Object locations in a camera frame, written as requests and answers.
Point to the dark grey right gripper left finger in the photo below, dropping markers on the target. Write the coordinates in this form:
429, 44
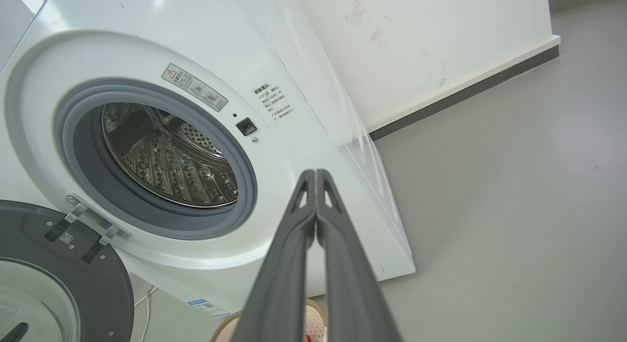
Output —
279, 293

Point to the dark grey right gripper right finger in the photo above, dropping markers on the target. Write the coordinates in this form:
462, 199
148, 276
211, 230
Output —
352, 293

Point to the cream perforated laundry basket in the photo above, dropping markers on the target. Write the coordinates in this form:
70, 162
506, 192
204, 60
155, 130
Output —
316, 320

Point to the stainless steel washing machine drum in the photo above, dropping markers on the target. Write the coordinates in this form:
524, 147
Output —
171, 170

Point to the black round washer door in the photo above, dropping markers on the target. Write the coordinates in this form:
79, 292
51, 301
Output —
98, 293

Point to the blue energy label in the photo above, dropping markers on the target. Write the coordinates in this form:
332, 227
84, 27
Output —
208, 308

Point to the white front-load washing machine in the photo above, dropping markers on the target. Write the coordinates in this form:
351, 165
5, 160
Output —
303, 151

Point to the black door latch socket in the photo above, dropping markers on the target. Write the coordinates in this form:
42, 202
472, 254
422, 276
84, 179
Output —
246, 127

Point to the black text label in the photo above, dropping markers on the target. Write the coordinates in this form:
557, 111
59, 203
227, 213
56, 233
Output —
273, 103

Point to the silver door hinge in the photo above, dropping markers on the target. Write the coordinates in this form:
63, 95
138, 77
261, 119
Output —
78, 209

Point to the door QR code sticker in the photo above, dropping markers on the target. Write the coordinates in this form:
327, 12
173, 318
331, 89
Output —
67, 238

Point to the grey warning sticker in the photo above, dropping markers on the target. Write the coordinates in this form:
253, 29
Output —
196, 87

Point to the white and black baseboard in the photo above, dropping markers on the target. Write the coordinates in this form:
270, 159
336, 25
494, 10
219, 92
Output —
465, 94

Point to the grey rubber door gasket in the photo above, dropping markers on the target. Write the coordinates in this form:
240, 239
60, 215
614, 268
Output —
83, 160

